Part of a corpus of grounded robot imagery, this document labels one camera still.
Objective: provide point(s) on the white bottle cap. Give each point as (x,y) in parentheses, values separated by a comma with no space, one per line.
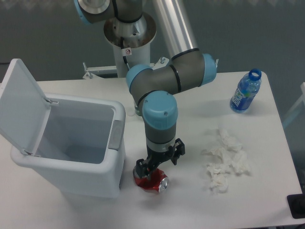
(131,113)

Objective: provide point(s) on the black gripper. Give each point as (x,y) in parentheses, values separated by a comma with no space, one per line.
(154,159)

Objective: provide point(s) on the white plastic trash bin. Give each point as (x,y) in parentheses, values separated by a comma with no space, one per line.
(75,143)

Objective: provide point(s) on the crushed red soda can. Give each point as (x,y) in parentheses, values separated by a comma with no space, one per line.
(157,181)

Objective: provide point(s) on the white furniture at right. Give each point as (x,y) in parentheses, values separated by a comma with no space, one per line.
(296,109)

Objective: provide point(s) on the clear small water bottle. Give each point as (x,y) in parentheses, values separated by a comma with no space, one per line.
(137,109)

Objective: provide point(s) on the crumpled white tissue paper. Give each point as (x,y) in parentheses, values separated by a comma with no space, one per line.
(229,158)

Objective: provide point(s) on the black device at edge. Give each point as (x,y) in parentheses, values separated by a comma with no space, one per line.
(296,204)

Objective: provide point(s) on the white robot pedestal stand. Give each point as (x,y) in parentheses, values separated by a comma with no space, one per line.
(131,45)

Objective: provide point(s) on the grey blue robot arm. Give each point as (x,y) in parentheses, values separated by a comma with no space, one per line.
(155,89)

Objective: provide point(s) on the blue plastic drink bottle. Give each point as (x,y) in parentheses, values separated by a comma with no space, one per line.
(246,90)

